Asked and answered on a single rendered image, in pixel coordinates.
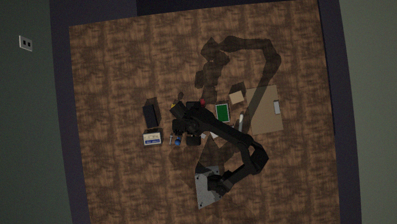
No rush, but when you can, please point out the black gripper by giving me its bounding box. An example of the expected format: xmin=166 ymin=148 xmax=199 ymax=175
xmin=186 ymin=102 xmax=201 ymax=146

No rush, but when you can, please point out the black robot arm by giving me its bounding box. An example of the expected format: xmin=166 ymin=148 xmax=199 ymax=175
xmin=170 ymin=101 xmax=269 ymax=197

